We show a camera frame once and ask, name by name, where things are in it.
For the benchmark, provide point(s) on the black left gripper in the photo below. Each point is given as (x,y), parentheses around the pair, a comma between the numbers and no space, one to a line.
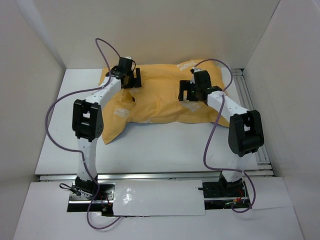
(135,82)

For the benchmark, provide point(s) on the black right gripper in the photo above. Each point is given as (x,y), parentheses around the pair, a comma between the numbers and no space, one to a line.
(184,86)

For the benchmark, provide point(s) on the Mickey Mouse pillowcase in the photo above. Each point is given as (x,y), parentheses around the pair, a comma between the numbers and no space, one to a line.
(156,101)

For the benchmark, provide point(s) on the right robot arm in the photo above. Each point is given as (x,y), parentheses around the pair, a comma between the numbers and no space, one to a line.
(245,132)

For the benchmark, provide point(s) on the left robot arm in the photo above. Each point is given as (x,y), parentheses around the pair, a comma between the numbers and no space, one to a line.
(88,124)

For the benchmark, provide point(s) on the white cover plate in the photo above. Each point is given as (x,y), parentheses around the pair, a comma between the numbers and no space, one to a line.
(148,198)

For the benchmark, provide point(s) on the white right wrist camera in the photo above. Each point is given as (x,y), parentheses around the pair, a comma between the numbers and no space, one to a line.
(193,71)

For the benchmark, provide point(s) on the aluminium side rail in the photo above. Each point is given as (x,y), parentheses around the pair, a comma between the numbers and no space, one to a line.
(260,164)

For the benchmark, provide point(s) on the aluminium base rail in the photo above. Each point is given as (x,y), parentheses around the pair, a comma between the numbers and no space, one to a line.
(136,176)

